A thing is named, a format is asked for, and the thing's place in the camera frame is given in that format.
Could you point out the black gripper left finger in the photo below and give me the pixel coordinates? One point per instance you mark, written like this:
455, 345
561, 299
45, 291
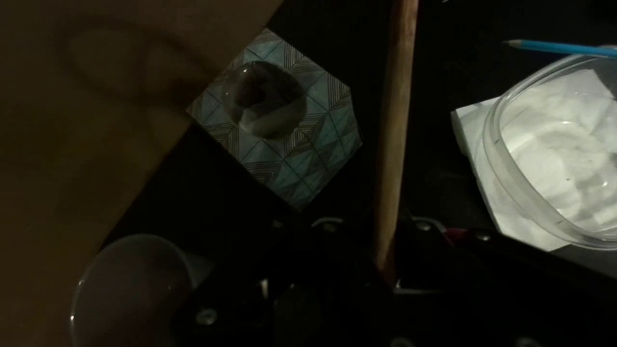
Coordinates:
320, 282

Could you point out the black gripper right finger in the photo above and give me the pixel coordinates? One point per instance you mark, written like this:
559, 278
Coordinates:
450, 289

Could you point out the wooden stick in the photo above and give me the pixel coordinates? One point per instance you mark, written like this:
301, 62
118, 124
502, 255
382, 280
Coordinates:
396, 127

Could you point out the white paper towel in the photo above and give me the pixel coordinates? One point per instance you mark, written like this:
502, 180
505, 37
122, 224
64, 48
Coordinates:
475, 135

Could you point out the clear plastic bowl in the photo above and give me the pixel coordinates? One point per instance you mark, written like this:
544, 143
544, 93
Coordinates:
565, 160

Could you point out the grey cup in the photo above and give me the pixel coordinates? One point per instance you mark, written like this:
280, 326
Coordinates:
128, 289

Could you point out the blue pen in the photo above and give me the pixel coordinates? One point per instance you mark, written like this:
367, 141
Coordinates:
559, 47

